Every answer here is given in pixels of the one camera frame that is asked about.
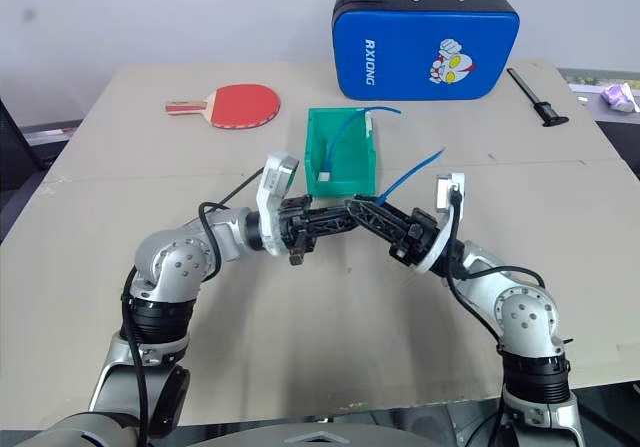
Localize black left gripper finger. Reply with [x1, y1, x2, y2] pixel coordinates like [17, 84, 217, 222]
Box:
[306, 219, 354, 242]
[305, 205, 359, 224]

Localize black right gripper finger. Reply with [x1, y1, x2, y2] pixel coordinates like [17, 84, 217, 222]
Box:
[343, 197, 409, 251]
[360, 194, 417, 229]

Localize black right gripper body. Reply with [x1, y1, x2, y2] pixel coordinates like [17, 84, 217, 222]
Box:
[388, 208, 442, 269]

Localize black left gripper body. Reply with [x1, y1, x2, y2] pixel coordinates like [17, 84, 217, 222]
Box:
[278, 194, 315, 268]

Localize green plastic bin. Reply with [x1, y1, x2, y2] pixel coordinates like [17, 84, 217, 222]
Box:
[303, 107, 378, 199]

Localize red table tennis paddle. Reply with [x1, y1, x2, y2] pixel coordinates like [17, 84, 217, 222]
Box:
[164, 83, 282, 131]

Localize blue padded kick shield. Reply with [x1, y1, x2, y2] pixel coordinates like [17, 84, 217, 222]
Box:
[331, 0, 521, 102]

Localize black caliper tool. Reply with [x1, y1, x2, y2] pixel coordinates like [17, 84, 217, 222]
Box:
[506, 67, 570, 128]

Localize grey robot torso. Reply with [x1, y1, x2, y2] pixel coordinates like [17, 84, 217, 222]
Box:
[29, 409, 501, 447]

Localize dark side table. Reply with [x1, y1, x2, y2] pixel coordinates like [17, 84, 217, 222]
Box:
[557, 66, 640, 183]

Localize purple white crumpled wad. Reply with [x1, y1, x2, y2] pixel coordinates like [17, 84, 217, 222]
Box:
[602, 81, 637, 114]

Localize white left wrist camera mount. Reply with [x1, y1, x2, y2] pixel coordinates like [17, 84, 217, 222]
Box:
[254, 151, 302, 258]

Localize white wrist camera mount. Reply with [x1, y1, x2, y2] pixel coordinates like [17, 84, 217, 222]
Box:
[254, 151, 302, 258]
[413, 171, 469, 274]

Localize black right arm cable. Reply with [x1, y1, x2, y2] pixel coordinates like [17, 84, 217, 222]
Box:
[443, 184, 549, 447]

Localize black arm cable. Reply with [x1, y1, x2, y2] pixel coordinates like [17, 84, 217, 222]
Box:
[119, 166, 266, 447]
[443, 184, 549, 447]

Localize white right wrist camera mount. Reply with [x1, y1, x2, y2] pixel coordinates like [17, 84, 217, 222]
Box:
[413, 171, 469, 274]

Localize blue cable with coupler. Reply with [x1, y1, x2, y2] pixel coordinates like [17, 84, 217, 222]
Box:
[322, 105, 403, 176]

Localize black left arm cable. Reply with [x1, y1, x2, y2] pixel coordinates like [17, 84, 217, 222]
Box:
[119, 166, 266, 447]

